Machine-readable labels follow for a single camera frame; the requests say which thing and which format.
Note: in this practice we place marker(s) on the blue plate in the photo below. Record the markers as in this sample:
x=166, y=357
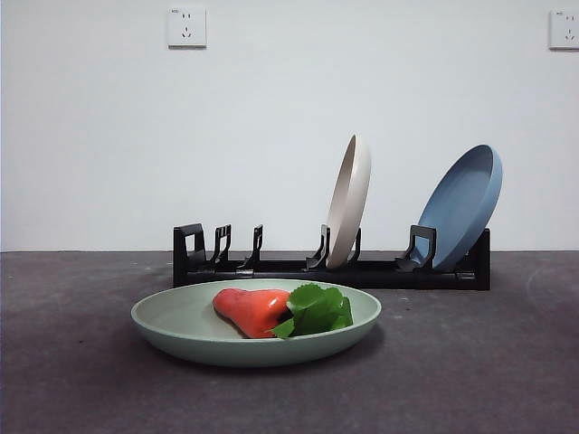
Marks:
x=457, y=212

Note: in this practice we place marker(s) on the green plate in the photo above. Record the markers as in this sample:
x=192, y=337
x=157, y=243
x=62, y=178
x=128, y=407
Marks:
x=181, y=330

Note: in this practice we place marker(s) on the white wall socket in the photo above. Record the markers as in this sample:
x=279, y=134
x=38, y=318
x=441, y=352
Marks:
x=186, y=27
x=565, y=29

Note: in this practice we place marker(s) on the orange carrot with green leaves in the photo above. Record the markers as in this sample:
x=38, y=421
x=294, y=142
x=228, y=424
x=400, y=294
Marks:
x=253, y=312

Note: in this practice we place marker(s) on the black plate rack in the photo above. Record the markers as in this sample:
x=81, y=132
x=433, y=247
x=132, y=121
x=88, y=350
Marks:
x=407, y=276

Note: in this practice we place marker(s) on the beige plate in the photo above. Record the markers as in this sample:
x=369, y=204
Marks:
x=350, y=203

